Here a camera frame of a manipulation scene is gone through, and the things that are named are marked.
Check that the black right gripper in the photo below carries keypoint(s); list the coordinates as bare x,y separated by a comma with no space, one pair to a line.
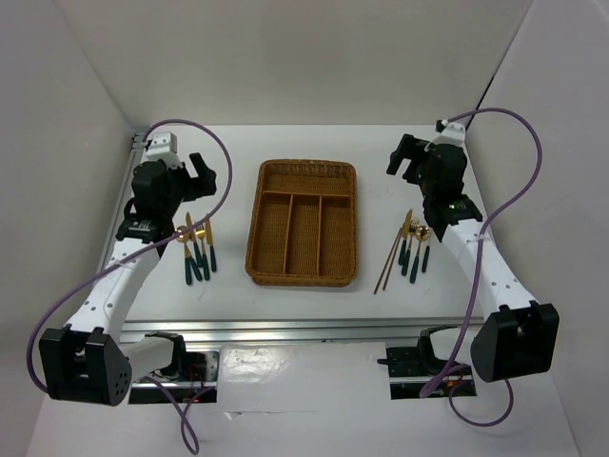
409,148

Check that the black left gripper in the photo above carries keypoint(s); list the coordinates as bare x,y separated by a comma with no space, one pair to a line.
197,187

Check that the gold knife green handle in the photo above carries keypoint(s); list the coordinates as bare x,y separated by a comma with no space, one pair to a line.
405,232
193,239

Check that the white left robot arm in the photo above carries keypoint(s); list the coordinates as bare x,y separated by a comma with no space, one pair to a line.
82,360

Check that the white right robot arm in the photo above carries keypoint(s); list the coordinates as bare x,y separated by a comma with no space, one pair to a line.
519,334

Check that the brown wicker cutlery tray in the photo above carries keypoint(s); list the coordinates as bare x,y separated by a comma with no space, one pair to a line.
304,224

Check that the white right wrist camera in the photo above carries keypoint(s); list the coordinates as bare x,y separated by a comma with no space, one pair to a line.
449,133

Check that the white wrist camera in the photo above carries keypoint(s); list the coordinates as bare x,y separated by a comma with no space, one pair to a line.
163,147
449,133

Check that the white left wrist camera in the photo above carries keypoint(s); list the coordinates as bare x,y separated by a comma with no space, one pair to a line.
163,147

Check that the aluminium frame rail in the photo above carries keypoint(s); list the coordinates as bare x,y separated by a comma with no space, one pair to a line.
230,307

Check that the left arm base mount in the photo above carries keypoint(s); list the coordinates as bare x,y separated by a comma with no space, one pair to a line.
195,380

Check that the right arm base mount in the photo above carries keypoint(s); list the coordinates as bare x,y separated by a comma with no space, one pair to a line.
410,368

